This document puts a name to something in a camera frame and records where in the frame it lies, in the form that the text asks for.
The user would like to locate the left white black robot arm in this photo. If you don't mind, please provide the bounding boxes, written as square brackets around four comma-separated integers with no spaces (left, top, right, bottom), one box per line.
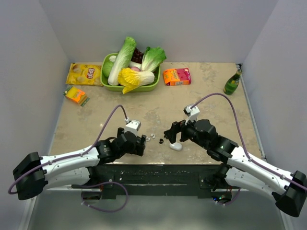
[12,128,146,200]

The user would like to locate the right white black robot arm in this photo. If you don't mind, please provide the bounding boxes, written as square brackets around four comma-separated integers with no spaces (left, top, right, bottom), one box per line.
[164,119,307,217]

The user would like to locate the green napa cabbage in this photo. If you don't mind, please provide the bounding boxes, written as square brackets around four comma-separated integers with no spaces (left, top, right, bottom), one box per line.
[108,36,137,86]

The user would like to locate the green plastic basin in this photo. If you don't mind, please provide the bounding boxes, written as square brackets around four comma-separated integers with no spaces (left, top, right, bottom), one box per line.
[100,54,160,94]

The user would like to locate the white radish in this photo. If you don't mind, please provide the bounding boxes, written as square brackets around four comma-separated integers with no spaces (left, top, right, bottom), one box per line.
[109,55,141,70]

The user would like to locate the dark red grapes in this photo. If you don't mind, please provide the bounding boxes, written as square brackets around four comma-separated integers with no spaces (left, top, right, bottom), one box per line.
[131,48,144,64]

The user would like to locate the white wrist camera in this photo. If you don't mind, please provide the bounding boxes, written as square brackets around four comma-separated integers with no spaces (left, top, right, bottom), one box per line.
[124,118,142,137]
[183,104,200,125]

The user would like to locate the green leaf lettuce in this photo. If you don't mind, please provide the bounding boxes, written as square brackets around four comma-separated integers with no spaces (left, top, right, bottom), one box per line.
[141,46,166,72]

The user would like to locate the yellow Lays chips bag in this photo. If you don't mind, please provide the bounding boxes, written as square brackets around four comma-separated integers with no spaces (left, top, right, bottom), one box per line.
[66,63,103,86]

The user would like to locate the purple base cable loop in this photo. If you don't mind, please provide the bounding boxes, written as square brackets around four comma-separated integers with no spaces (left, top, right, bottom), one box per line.
[81,181,129,213]

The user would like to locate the round green cabbage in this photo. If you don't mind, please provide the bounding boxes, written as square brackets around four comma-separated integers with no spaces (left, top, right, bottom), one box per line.
[102,61,114,78]

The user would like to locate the yellow napa cabbage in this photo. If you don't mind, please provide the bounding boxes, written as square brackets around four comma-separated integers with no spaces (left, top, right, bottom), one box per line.
[118,68,155,94]

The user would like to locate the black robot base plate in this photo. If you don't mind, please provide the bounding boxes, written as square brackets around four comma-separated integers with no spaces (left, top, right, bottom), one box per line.
[84,164,229,199]

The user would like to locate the pink onion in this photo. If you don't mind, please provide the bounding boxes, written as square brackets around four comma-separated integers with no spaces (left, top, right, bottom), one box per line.
[131,67,141,71]

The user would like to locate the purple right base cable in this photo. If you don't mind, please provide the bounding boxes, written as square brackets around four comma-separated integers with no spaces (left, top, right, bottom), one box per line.
[214,186,242,207]

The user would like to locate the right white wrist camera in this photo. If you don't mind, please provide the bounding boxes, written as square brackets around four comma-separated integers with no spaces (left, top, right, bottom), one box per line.
[183,104,200,125]

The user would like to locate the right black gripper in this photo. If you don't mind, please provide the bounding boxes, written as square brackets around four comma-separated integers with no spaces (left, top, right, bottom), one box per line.
[164,115,209,150]

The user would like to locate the orange pink snack box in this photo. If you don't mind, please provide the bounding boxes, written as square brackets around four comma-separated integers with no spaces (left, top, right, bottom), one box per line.
[163,68,191,86]

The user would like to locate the green glass bottle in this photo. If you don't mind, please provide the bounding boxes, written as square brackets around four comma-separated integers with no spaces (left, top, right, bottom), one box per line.
[224,69,242,95]

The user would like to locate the orange yellow sponge pack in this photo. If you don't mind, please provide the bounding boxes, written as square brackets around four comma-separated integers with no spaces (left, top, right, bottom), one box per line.
[63,86,90,107]

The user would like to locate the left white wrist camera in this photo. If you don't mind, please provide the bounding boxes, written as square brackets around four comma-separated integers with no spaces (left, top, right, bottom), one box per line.
[124,118,142,137]

